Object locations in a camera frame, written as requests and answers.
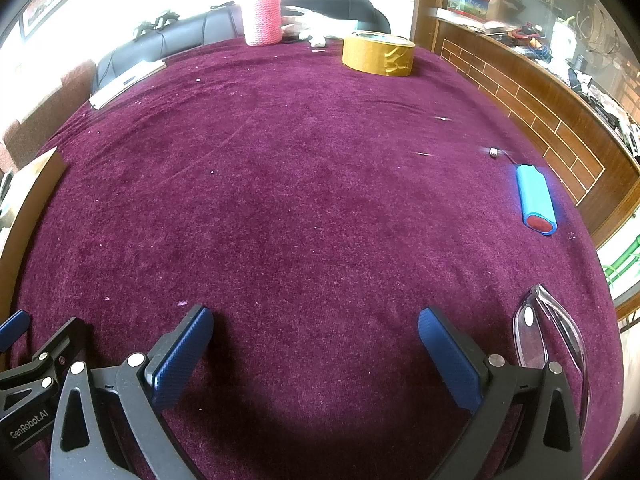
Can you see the black leather sofa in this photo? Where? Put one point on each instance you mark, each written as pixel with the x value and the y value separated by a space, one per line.
pixel 190 30

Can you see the colourful open carton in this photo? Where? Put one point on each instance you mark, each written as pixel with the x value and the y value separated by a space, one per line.
pixel 470 5

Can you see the yellow tape roll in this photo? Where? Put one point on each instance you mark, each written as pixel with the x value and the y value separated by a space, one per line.
pixel 385 62

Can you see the black clamp device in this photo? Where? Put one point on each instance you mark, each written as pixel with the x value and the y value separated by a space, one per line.
pixel 166 19
pixel 144 31

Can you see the green metal rack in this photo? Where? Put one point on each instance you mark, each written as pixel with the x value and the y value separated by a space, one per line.
pixel 625 265

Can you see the black leather chair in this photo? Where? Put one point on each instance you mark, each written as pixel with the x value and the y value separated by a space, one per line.
pixel 340 5

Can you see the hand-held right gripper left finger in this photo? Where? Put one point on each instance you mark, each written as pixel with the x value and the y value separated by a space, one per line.
pixel 180 355

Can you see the white notebook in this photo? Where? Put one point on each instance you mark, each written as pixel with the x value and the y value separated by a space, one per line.
pixel 125 82

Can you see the pink woven cup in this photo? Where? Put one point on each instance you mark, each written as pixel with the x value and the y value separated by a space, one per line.
pixel 262 15

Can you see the white cloth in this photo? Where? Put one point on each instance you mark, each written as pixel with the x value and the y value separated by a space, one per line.
pixel 325 24

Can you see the wooden brick-pattern counter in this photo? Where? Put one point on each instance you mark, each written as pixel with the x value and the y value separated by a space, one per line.
pixel 550 125

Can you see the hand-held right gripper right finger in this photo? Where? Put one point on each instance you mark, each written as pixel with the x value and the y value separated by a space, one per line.
pixel 450 365

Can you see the clear glasses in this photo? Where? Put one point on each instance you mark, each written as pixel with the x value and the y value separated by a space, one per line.
pixel 530 340

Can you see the maroon table cloth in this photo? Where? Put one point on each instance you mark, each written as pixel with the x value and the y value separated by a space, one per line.
pixel 300 185

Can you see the red-brown armchair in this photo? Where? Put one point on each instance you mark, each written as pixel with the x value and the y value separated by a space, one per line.
pixel 45 105

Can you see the cardboard box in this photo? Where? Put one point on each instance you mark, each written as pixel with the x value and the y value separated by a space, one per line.
pixel 30 195

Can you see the blue battery pack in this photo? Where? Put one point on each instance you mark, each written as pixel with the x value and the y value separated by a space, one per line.
pixel 535 195

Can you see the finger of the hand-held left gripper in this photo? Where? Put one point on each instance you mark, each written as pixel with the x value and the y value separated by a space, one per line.
pixel 12 329
pixel 65 345

